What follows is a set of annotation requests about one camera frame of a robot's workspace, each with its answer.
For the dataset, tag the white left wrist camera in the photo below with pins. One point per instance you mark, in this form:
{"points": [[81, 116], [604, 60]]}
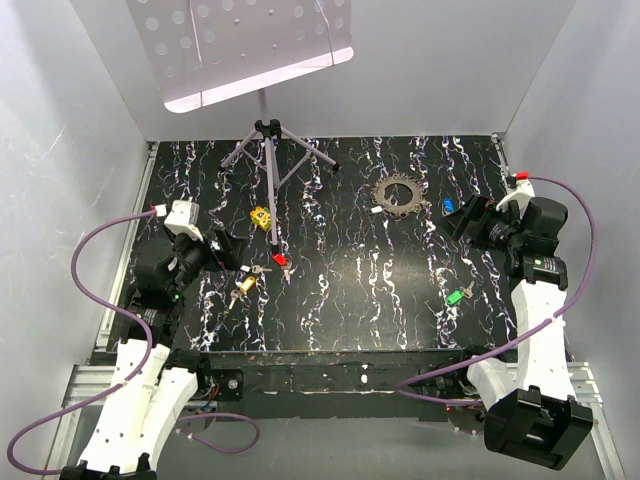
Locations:
{"points": [[182, 219]]}

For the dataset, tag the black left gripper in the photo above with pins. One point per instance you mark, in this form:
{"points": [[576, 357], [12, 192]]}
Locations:
{"points": [[228, 256]]}

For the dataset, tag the green tagged key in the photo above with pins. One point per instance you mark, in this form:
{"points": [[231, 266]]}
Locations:
{"points": [[456, 296]]}

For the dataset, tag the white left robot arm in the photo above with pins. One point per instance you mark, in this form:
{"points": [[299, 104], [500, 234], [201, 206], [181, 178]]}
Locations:
{"points": [[151, 384]]}

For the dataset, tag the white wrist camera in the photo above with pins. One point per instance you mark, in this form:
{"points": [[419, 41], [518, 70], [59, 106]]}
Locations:
{"points": [[182, 219], [519, 190]]}

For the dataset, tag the yellow green toy block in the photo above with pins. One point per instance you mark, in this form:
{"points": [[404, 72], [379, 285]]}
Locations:
{"points": [[261, 217]]}

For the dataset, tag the perforated music stand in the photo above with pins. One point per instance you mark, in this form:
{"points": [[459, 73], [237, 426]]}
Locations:
{"points": [[206, 52]]}

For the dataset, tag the blue tagged key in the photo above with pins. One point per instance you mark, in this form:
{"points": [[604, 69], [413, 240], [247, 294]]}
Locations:
{"points": [[448, 206]]}

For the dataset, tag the yellow tagged key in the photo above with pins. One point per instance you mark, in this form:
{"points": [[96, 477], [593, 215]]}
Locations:
{"points": [[242, 289]]}

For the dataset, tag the aluminium frame rail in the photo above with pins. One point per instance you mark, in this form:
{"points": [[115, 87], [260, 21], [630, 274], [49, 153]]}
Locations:
{"points": [[91, 378]]}

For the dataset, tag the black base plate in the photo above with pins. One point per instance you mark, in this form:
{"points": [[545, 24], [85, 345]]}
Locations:
{"points": [[314, 385]]}

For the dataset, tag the red tagged key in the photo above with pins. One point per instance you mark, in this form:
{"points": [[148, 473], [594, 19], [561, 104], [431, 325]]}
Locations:
{"points": [[285, 264]]}

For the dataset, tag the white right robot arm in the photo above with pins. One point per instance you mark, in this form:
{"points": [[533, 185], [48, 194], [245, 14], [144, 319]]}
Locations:
{"points": [[532, 415]]}

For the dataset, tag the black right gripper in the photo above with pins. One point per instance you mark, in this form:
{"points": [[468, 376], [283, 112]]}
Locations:
{"points": [[478, 208]]}

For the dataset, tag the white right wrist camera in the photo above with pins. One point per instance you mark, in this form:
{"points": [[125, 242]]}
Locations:
{"points": [[519, 190]]}

